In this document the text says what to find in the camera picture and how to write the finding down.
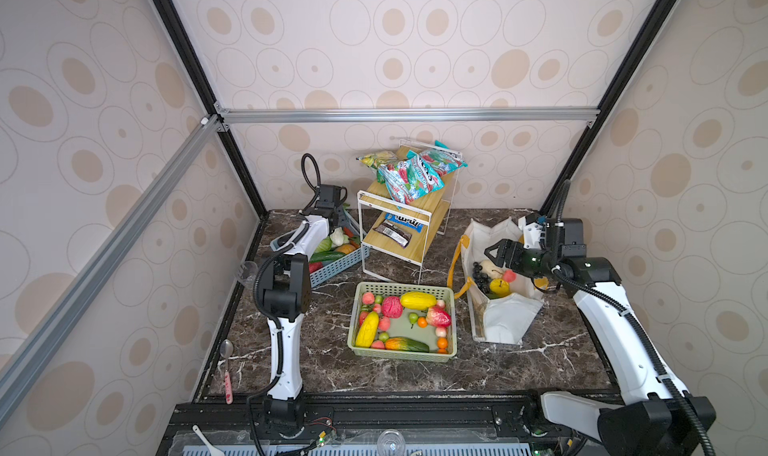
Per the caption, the green orange papaya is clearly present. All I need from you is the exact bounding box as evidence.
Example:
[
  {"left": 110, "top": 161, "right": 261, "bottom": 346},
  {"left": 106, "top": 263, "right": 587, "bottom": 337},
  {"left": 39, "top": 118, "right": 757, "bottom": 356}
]
[{"left": 384, "top": 337, "right": 430, "bottom": 353}]

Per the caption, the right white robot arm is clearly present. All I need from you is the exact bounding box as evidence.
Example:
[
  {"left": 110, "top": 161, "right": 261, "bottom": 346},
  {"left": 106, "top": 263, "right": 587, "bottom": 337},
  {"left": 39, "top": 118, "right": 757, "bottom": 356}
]
[{"left": 485, "top": 180, "right": 716, "bottom": 455}]

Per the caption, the clear plastic cup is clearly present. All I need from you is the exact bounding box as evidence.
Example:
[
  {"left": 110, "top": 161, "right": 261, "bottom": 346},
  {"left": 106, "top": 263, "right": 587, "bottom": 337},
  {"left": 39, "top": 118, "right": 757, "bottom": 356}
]
[{"left": 236, "top": 261, "right": 259, "bottom": 291}]

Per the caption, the blue snack packet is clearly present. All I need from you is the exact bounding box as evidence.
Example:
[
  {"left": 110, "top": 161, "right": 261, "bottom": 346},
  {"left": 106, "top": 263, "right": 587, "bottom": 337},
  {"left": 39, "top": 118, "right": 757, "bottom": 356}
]
[{"left": 385, "top": 213, "right": 424, "bottom": 234}]

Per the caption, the pink dragon fruit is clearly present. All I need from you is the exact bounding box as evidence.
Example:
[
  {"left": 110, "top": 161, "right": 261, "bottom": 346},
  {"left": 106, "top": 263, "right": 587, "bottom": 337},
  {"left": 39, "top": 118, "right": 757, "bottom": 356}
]
[{"left": 381, "top": 296, "right": 403, "bottom": 319}]

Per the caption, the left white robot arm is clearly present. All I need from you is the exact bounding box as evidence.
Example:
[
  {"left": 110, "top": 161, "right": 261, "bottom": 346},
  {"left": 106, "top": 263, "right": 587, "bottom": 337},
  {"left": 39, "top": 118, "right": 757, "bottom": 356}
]
[{"left": 249, "top": 153, "right": 347, "bottom": 434}]

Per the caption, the diagonal aluminium frame bar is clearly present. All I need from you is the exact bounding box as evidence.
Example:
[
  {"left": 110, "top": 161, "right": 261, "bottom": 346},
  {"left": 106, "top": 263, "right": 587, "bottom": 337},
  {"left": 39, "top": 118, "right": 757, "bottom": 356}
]
[{"left": 1, "top": 114, "right": 222, "bottom": 425}]

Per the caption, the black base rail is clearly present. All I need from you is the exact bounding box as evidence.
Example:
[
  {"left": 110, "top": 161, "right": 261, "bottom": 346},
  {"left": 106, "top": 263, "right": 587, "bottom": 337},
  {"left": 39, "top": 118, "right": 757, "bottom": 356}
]
[{"left": 155, "top": 390, "right": 603, "bottom": 455}]

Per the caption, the white radish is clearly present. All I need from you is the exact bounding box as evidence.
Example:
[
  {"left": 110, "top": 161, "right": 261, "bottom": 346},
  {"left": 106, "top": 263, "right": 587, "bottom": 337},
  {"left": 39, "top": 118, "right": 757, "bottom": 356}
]
[{"left": 329, "top": 228, "right": 349, "bottom": 248}]

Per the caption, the blue plastic vegetable basket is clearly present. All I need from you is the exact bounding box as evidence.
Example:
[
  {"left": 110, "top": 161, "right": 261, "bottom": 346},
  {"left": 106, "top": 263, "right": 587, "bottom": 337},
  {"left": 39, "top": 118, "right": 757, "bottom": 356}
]
[{"left": 310, "top": 211, "right": 370, "bottom": 288}]

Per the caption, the horizontal aluminium frame bar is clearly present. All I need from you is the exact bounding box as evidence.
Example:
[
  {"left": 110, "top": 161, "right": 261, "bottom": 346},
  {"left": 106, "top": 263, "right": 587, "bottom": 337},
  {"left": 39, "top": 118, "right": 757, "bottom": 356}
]
[{"left": 218, "top": 106, "right": 600, "bottom": 126}]

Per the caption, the dark grape bunch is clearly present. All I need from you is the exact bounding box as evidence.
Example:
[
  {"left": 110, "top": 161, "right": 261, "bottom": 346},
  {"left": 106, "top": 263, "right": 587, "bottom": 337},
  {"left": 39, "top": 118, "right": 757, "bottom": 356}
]
[{"left": 472, "top": 262, "right": 492, "bottom": 295}]

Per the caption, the beige round melon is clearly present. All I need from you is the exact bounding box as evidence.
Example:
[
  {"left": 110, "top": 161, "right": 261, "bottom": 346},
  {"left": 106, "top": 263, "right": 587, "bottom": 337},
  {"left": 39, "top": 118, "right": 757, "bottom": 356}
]
[{"left": 480, "top": 260, "right": 505, "bottom": 280}]

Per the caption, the small pink peach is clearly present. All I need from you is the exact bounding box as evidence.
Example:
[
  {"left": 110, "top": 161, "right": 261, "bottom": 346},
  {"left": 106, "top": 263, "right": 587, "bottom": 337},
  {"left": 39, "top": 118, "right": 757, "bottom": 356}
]
[{"left": 502, "top": 270, "right": 517, "bottom": 283}]

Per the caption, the teal pink snack bag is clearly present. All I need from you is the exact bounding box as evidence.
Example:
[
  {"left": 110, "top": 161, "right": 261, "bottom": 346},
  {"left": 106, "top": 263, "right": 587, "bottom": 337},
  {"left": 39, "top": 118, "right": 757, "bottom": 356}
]
[{"left": 419, "top": 141, "right": 467, "bottom": 177}]

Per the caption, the dark snack bar packet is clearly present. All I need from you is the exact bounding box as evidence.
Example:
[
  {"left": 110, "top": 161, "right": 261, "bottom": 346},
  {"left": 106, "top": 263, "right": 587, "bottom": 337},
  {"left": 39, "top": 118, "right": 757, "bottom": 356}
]
[{"left": 374, "top": 221, "right": 412, "bottom": 249}]

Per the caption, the white wire wooden shelf rack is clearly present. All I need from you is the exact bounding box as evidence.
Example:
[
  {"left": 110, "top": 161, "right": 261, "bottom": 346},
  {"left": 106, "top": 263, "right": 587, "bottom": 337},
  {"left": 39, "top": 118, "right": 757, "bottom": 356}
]
[{"left": 355, "top": 169, "right": 462, "bottom": 284}]

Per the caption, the green cucumber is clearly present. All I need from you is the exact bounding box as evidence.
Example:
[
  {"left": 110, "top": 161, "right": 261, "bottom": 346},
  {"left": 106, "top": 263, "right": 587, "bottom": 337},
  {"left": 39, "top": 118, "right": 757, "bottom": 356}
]
[{"left": 310, "top": 251, "right": 345, "bottom": 264}]

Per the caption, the white grocery tote bag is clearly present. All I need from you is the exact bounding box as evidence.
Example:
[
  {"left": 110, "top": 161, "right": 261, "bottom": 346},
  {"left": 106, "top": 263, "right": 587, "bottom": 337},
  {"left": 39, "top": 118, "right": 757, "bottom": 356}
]
[{"left": 451, "top": 219, "right": 543, "bottom": 345}]

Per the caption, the metal spoon pink handle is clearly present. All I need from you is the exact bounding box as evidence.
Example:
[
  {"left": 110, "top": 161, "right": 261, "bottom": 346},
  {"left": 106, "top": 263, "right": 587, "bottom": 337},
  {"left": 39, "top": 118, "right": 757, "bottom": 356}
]
[{"left": 219, "top": 339, "right": 234, "bottom": 405}]

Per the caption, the green plastic fruit basket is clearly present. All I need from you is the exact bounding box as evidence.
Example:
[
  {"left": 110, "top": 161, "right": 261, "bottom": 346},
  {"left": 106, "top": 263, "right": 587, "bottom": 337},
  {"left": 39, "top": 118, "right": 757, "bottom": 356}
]
[{"left": 347, "top": 282, "right": 457, "bottom": 363}]

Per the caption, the yellow green snack bag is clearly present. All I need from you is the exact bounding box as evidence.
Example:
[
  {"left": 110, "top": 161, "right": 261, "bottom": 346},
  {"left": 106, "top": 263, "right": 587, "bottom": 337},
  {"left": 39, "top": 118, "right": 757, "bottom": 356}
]
[{"left": 357, "top": 151, "right": 398, "bottom": 170}]

